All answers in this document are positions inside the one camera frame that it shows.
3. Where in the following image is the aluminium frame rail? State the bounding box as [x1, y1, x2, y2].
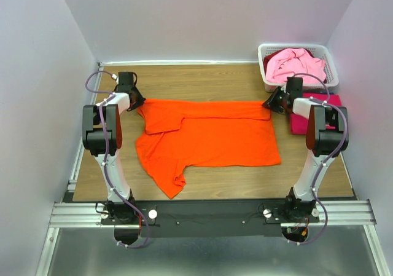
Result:
[34, 199, 387, 276]

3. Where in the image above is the white plastic basket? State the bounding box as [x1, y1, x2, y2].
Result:
[257, 43, 339, 93]

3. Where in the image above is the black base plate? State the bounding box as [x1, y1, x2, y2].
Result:
[97, 199, 319, 244]

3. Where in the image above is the orange t-shirt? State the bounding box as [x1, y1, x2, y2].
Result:
[136, 99, 281, 199]

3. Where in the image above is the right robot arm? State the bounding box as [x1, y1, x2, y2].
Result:
[262, 73, 349, 222]

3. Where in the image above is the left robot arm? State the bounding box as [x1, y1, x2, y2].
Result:
[82, 70, 147, 224]

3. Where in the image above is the folded magenta t-shirt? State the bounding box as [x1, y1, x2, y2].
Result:
[289, 93, 341, 135]

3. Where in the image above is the pink t-shirt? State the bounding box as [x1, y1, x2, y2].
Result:
[265, 48, 327, 84]

